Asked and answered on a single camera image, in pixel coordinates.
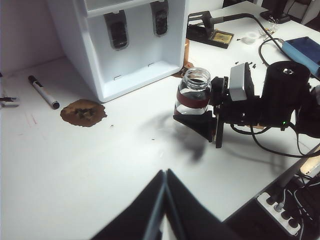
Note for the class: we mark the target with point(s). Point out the white power strip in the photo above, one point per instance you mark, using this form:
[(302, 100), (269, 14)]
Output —
[(280, 215)]

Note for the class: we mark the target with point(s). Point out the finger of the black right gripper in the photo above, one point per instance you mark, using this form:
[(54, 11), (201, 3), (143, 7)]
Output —
[(197, 125), (218, 90)]

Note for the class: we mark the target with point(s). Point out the black soldering iron stand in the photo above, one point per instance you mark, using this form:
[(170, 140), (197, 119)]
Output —
[(200, 37)]

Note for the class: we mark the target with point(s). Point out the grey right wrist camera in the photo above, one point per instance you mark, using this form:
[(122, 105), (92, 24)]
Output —
[(237, 82)]

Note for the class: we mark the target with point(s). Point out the white AUX water dispenser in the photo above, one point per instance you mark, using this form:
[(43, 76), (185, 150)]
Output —
[(140, 65)]

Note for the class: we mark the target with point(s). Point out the small oval brown patch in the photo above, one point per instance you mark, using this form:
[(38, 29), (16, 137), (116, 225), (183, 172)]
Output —
[(82, 113)]

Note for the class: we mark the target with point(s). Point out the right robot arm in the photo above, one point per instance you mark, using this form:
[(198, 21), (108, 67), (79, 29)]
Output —
[(285, 95)]

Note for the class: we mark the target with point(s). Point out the black marker pen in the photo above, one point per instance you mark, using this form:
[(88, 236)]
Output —
[(43, 92)]

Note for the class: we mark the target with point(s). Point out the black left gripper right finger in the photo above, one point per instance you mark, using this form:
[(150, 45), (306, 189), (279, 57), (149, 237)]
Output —
[(192, 215)]

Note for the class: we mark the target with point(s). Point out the blue soldering station box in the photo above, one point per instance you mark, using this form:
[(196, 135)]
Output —
[(300, 50)]

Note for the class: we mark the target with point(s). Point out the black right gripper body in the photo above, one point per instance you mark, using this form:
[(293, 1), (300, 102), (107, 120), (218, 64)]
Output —
[(237, 112)]

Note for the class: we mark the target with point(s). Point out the glass bottle with red belts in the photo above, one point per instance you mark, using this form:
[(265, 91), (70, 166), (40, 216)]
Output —
[(193, 100)]

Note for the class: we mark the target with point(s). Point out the black monitor stand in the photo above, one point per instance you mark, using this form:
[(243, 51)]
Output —
[(277, 10)]

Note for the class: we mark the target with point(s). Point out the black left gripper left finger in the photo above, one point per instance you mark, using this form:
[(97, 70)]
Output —
[(140, 215)]

